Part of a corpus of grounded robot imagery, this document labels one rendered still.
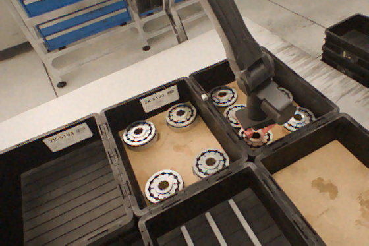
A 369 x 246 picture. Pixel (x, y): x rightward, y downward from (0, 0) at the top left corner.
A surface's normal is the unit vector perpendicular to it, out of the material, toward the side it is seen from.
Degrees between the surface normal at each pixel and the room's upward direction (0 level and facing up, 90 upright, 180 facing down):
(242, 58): 73
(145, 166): 0
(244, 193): 0
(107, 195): 0
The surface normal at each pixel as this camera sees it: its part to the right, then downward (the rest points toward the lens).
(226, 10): 0.44, 0.39
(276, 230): -0.09, -0.67
